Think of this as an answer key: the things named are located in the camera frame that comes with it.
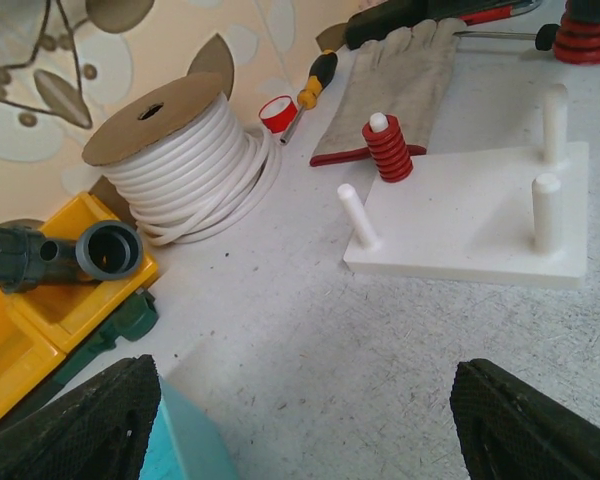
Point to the beige work glove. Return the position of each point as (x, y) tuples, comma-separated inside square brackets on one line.
[(405, 75)]

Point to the blue plastic tray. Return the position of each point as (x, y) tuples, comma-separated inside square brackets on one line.
[(184, 442)]

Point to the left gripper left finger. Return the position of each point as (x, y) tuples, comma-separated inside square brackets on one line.
[(98, 430)]

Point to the dark grey pipe fitting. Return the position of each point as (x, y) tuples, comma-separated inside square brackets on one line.
[(106, 251)]

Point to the white cable spool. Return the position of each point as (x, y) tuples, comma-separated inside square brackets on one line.
[(183, 161)]

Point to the yellow black screwdriver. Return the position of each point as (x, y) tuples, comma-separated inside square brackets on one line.
[(321, 74)]

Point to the yellow storage bin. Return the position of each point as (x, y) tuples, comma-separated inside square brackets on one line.
[(41, 327)]

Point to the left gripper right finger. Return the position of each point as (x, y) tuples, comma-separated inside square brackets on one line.
[(509, 430)]

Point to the red spring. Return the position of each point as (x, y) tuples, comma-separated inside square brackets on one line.
[(386, 145), (577, 42)]

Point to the white peg base plate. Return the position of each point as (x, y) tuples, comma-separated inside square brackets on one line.
[(515, 216)]

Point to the dark green base piece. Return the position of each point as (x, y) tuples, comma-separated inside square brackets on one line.
[(132, 319)]

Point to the red white tape roll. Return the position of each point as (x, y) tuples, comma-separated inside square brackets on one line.
[(277, 114)]

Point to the black orange screwdriver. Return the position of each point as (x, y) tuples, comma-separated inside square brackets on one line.
[(543, 39)]

